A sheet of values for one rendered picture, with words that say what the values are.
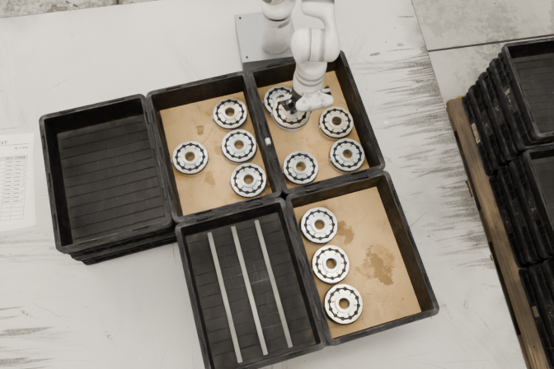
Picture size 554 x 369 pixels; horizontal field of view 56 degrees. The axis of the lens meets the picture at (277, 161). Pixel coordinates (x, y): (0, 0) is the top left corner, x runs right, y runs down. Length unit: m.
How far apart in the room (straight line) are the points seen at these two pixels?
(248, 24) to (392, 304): 1.00
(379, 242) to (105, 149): 0.84
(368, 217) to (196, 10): 0.97
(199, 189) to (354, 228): 0.46
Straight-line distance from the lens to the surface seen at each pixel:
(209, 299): 1.44
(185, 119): 1.59
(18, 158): 1.82
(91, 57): 1.92
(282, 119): 1.39
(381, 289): 1.48
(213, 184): 1.51
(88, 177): 1.58
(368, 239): 1.50
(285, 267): 1.45
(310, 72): 1.18
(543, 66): 2.37
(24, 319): 1.69
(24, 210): 1.76
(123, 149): 1.59
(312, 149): 1.55
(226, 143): 1.52
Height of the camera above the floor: 2.26
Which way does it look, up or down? 69 degrees down
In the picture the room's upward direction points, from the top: 7 degrees clockwise
